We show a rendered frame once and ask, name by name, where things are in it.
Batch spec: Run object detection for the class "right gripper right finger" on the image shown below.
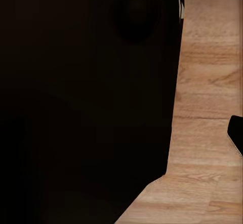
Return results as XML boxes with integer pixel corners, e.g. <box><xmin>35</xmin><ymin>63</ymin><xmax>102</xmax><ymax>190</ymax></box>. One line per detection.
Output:
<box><xmin>227</xmin><ymin>116</ymin><xmax>243</xmax><ymax>155</ymax></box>

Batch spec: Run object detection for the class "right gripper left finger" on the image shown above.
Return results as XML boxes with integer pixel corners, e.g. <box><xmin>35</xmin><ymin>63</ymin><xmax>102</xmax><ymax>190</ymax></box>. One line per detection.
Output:
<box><xmin>0</xmin><ymin>116</ymin><xmax>26</xmax><ymax>175</ymax></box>

